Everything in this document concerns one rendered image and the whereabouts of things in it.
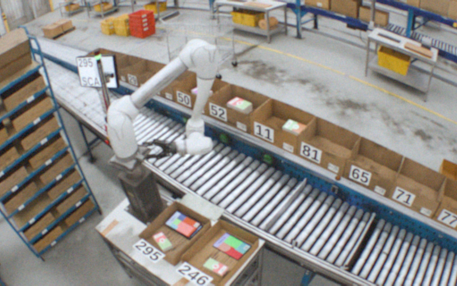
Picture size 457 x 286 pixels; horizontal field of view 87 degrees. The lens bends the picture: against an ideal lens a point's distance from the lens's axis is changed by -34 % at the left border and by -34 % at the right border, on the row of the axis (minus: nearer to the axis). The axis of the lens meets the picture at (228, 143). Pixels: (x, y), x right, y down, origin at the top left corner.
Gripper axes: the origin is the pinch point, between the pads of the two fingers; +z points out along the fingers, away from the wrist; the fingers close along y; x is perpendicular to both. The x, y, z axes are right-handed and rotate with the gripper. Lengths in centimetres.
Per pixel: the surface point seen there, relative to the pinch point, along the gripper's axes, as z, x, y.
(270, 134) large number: -82, 15, 16
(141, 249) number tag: 9, -62, 10
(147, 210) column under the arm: 4.0, -31.0, 22.1
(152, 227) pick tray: 1.7, -43.4, 20.7
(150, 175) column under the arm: -2.3, -16.1, 2.8
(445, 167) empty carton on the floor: -331, -8, 85
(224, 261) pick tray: -39, -71, 14
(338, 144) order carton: -134, 1, 16
